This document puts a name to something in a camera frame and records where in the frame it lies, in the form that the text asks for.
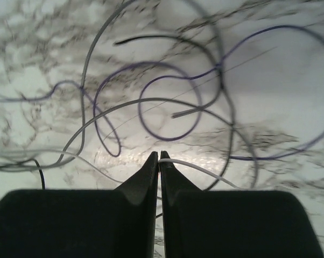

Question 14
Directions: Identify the white wire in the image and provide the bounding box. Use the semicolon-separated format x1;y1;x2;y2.
158;158;241;189

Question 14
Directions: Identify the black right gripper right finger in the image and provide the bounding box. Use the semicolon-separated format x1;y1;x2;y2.
160;151;323;257

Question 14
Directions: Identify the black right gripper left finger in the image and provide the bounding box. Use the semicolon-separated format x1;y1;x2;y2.
0;152;158;257

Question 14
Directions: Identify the black wire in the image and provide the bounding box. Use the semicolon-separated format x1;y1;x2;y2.
32;0;237;191

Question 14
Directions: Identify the purple wire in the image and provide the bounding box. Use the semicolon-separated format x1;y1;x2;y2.
0;25;324;162

